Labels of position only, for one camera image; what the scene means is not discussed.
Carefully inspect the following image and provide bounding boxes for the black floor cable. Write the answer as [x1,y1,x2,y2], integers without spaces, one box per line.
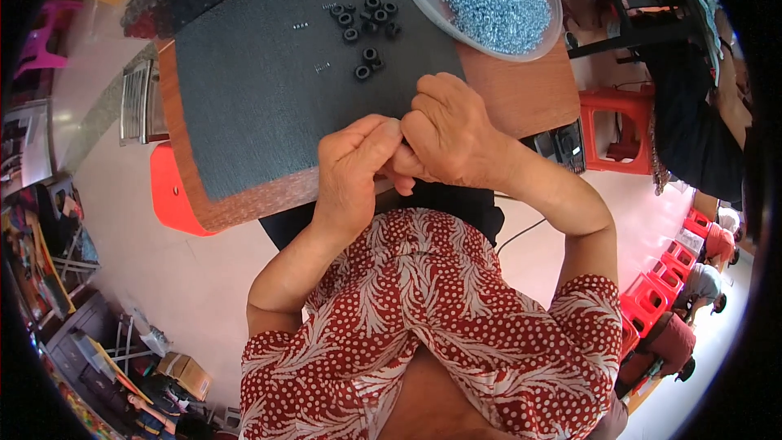
[495,216,549,255]

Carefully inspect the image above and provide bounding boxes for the person's left hand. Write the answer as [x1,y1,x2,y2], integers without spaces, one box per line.
[313,114,417,228]

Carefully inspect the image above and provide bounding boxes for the red plastic stool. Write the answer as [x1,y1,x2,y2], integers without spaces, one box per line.
[578,87,656,176]

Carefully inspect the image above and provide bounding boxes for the cluster of black rubber rings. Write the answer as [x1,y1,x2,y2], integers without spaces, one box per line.
[329,0,404,82]

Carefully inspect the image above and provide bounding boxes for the dark wooden cabinet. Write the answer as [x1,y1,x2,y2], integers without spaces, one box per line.
[44,289,156,419]

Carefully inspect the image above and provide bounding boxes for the person's legs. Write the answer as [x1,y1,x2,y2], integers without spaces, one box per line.
[259,180,506,251]

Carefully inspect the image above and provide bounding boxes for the clear plastic bowl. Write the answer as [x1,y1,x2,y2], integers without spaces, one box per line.
[392,0,564,63]

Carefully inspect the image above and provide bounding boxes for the cluttered shelf of goods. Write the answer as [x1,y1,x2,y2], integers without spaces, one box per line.
[2,98,101,331]

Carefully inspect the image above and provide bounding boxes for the dark grey textured mat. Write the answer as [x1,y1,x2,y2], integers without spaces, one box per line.
[174,0,466,202]

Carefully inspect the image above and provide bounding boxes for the brown wooden board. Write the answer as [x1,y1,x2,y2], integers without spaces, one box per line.
[155,0,582,233]

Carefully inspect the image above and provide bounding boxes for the pink plastic stool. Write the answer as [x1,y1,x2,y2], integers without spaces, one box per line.
[15,0,85,81]

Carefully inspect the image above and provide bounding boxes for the black metal table frame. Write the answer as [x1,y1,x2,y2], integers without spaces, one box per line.
[567,0,700,62]

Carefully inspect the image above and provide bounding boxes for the metal wire rack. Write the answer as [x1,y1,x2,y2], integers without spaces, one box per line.
[119,59,170,147]

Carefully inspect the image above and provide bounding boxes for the person's right hand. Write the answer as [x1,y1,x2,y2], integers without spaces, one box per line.
[390,72,515,191]

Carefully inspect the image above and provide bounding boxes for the orange plastic stool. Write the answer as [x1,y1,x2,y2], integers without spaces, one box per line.
[149,141,217,238]

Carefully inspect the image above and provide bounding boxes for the person's body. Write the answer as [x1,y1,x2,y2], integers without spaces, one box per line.
[238,208,630,440]

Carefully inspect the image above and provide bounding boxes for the cardboard box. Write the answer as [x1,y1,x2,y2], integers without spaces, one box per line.
[155,351,213,402]

